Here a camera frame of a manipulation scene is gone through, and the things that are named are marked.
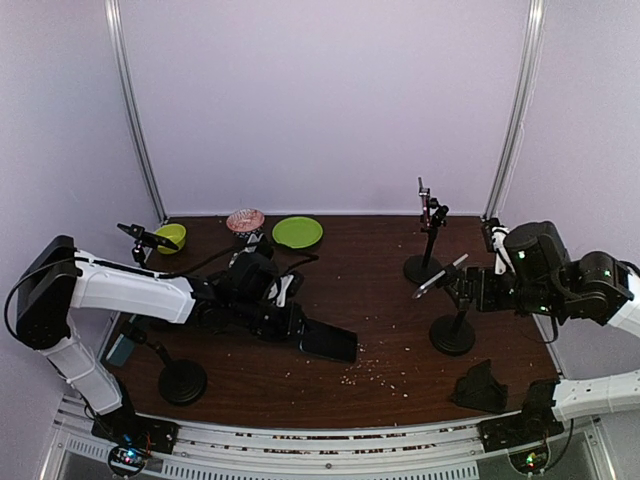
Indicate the black phone teal case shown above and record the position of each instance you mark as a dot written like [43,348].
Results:
[328,342]

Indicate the left aluminium frame post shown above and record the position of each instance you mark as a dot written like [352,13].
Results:
[116,31]

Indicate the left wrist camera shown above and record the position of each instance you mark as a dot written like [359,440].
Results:
[284,288]

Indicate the aluminium frame post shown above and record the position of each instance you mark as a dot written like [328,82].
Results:
[523,94]
[116,31]

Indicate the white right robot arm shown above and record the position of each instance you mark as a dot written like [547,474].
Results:
[534,274]

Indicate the right aluminium frame post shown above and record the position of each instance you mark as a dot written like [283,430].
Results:
[523,94]

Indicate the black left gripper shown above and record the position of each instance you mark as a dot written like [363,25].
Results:
[294,319]

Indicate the lime green bowl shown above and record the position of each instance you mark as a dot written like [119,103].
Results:
[176,233]

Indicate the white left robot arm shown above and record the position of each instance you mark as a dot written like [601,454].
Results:
[251,289]

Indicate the front aluminium rail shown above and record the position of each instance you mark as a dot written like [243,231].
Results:
[445,450]

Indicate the pink patterned bowl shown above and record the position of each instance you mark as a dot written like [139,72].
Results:
[245,221]

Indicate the pink phone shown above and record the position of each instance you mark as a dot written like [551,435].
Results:
[425,196]

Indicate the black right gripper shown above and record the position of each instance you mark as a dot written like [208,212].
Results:
[486,301]

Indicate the white desk phone stand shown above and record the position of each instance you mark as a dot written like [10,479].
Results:
[250,240]

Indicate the lime green plate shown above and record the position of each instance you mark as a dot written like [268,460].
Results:
[297,232]

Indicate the black triangular phone stand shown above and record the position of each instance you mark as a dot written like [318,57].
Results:
[479,390]

